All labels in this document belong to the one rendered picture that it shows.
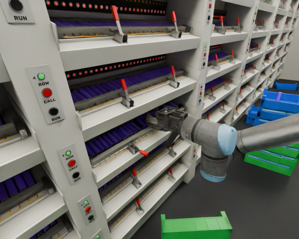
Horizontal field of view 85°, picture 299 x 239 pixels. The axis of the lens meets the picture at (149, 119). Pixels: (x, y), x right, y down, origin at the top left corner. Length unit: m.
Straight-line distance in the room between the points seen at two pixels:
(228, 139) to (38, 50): 0.51
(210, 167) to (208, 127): 0.14
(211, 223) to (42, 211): 0.66
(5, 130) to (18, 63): 0.16
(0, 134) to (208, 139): 0.54
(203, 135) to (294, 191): 1.02
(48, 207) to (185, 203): 0.81
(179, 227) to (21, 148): 0.67
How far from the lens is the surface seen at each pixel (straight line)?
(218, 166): 0.60
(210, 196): 1.23
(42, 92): 0.40
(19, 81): 0.39
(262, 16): 2.20
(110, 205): 0.75
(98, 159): 0.60
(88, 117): 0.50
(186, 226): 0.86
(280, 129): 0.63
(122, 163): 0.61
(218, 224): 0.90
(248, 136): 0.67
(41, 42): 0.40
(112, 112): 0.52
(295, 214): 1.36
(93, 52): 0.44
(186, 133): 0.57
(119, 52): 0.49
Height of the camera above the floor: 0.95
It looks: 28 degrees down
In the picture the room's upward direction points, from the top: 3 degrees counter-clockwise
